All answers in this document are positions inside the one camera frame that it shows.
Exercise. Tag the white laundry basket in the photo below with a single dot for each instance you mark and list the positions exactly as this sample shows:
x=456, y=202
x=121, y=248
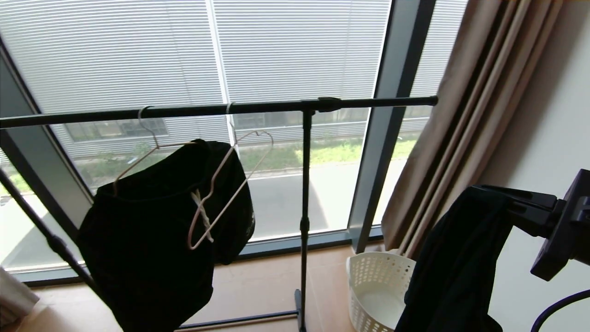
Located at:
x=373, y=276

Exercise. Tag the black knitted garment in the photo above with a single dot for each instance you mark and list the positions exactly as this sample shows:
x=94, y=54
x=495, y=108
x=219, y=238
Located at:
x=147, y=240

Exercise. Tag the window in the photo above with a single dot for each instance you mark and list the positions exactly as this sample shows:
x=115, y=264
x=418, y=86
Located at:
x=299, y=55

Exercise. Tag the beige curtain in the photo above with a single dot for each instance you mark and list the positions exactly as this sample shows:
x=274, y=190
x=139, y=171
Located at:
x=484, y=92
x=14, y=295

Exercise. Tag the pink clothes hanger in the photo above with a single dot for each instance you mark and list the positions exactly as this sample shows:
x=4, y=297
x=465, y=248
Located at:
x=216, y=175
x=152, y=133

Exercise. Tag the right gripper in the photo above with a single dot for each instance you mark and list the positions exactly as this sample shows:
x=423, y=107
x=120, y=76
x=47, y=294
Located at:
x=569, y=230

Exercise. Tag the black clothes rack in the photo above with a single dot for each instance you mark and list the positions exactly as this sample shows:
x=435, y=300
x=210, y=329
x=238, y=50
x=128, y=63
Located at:
x=184, y=110

